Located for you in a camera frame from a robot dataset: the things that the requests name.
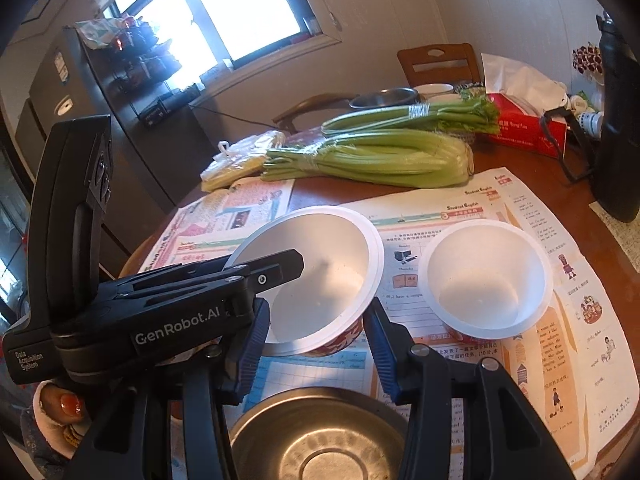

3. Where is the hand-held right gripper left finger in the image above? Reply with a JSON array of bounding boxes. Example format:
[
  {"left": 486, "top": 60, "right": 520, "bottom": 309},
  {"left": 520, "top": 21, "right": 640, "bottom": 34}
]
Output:
[{"left": 75, "top": 297, "right": 274, "bottom": 480}]

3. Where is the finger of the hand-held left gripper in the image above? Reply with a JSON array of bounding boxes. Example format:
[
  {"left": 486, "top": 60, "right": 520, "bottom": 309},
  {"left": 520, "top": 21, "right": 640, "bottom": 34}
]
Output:
[{"left": 117, "top": 248, "right": 306, "bottom": 307}]

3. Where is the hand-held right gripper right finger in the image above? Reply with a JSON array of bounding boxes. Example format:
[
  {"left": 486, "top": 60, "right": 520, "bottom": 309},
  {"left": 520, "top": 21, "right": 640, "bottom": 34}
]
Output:
[{"left": 362, "top": 299, "right": 577, "bottom": 480}]

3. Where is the large white paper bowl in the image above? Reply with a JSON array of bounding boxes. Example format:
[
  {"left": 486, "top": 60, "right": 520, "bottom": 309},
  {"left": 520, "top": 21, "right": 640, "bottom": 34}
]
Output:
[{"left": 224, "top": 204, "right": 386, "bottom": 359}]

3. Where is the stainless steel bowl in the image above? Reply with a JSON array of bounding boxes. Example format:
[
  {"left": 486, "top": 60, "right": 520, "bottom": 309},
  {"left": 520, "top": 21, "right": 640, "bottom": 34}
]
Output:
[{"left": 228, "top": 385, "right": 417, "bottom": 480}]

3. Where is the small white paper bowl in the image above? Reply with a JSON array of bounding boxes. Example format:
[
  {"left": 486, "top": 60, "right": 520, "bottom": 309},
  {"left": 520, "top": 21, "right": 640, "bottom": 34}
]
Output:
[{"left": 424, "top": 219, "right": 555, "bottom": 341}]

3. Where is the person's left hand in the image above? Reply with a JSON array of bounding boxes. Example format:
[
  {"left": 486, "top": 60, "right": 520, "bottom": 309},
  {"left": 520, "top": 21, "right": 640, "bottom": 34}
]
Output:
[{"left": 30, "top": 379, "right": 97, "bottom": 462}]

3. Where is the pink headline newspaper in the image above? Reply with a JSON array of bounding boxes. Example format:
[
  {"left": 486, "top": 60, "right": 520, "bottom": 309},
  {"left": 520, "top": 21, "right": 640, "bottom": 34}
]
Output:
[{"left": 139, "top": 175, "right": 297, "bottom": 277}]

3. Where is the plastic bag of yellow food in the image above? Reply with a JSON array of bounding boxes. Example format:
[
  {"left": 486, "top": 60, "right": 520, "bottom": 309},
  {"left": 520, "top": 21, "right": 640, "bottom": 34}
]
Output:
[{"left": 200, "top": 130, "right": 289, "bottom": 193}]

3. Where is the grey refrigerator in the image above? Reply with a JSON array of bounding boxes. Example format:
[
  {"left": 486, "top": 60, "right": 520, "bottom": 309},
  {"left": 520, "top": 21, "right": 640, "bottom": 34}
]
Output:
[{"left": 14, "top": 24, "right": 213, "bottom": 273}]

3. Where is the thick celery bunch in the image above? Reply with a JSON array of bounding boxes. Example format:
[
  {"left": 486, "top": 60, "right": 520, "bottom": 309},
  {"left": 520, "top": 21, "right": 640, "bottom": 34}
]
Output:
[{"left": 259, "top": 128, "right": 476, "bottom": 189}]

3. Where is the curved back wooden chair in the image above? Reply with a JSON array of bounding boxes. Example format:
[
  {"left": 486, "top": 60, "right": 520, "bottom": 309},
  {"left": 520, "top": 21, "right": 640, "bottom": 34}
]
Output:
[{"left": 272, "top": 93, "right": 362, "bottom": 134}]

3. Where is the black electronic box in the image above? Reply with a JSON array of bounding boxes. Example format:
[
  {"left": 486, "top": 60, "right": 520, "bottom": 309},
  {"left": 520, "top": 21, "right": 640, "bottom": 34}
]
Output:
[{"left": 137, "top": 94, "right": 174, "bottom": 129}]

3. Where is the green bordered newspaper sheet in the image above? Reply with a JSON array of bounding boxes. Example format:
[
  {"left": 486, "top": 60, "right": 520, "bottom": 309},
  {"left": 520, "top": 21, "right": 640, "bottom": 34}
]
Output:
[{"left": 247, "top": 172, "right": 632, "bottom": 480}]

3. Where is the steel basin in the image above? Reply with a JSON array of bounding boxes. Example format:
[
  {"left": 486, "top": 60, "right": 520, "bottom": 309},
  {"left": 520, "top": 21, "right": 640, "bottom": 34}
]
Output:
[{"left": 348, "top": 87, "right": 420, "bottom": 110}]

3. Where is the thin celery bunch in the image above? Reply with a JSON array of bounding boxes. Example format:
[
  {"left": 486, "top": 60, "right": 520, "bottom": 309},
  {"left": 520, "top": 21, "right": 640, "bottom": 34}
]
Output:
[{"left": 320, "top": 90, "right": 502, "bottom": 137}]

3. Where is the window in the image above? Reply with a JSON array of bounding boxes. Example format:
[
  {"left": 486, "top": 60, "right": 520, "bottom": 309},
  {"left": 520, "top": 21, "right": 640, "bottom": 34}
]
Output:
[{"left": 86, "top": 0, "right": 343, "bottom": 97}]

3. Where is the slatted wooden chair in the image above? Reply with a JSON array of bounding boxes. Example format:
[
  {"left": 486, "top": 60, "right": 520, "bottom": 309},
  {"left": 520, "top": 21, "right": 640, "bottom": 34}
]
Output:
[{"left": 397, "top": 42, "right": 484, "bottom": 92}]

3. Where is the red tissue box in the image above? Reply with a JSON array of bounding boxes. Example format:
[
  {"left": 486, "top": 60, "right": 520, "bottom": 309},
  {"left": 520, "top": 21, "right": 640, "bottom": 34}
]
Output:
[{"left": 474, "top": 52, "right": 572, "bottom": 159}]

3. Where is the small white bottle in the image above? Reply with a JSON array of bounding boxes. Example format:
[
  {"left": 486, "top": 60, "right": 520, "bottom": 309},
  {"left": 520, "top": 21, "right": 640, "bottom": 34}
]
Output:
[{"left": 574, "top": 109, "right": 607, "bottom": 137}]

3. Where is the black bottle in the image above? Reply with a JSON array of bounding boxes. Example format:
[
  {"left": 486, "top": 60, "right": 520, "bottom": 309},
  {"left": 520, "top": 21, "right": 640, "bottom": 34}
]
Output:
[{"left": 590, "top": 11, "right": 640, "bottom": 224}]

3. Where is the patterned cup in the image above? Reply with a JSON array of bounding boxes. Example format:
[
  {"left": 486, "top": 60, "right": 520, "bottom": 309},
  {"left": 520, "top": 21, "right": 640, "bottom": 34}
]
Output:
[{"left": 571, "top": 42, "right": 607, "bottom": 85}]

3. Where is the black cable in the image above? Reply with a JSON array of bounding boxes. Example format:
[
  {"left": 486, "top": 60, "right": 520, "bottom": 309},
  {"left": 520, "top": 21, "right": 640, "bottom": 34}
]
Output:
[{"left": 189, "top": 102, "right": 281, "bottom": 126}]

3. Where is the cluttered wire rack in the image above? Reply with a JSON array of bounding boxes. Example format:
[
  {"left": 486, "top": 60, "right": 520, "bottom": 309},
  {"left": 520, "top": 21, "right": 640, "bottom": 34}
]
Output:
[{"left": 74, "top": 14, "right": 203, "bottom": 95}]

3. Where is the black strap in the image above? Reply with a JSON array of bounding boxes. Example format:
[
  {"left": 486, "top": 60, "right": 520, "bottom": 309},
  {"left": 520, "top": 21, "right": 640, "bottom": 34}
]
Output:
[{"left": 539, "top": 107, "right": 601, "bottom": 184}]

